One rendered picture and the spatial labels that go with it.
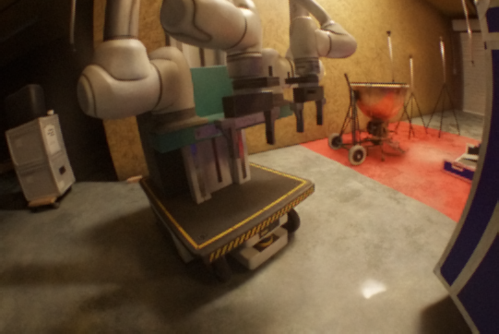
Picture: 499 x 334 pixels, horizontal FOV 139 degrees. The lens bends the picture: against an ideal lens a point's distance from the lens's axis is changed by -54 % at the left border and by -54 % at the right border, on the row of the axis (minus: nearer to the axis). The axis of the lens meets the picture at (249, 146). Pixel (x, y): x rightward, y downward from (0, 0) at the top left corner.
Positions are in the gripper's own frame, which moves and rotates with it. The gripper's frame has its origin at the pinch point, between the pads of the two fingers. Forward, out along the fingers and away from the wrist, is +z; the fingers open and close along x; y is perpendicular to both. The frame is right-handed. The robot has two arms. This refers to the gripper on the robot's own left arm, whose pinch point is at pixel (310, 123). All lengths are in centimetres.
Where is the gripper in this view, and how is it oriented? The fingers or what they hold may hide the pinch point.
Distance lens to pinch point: 75.4
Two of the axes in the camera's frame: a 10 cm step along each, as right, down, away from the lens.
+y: 6.6, 1.5, -7.4
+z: 1.1, 9.5, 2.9
